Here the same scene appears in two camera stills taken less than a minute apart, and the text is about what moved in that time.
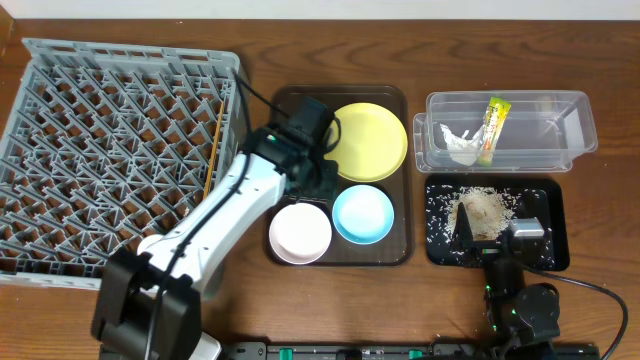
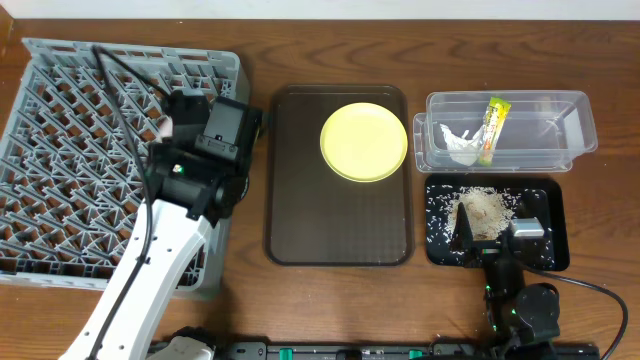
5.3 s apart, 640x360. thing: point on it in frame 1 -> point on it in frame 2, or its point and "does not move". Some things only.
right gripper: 489,251 does not move
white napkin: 462,151 does not move
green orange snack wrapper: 495,116 does not move
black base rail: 436,351 does not move
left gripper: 320,176 -> 220,145
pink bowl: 300,233 -> 166,127
